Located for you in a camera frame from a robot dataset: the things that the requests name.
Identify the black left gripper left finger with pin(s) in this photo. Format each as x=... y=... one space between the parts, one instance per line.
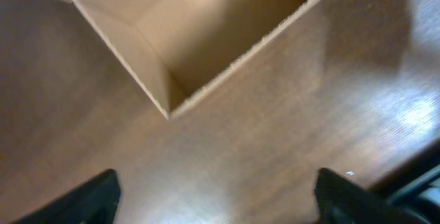
x=94 y=201

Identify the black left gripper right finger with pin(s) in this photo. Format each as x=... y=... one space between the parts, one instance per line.
x=339 y=200

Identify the brown cardboard box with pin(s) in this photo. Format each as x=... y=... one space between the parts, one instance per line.
x=178 y=51

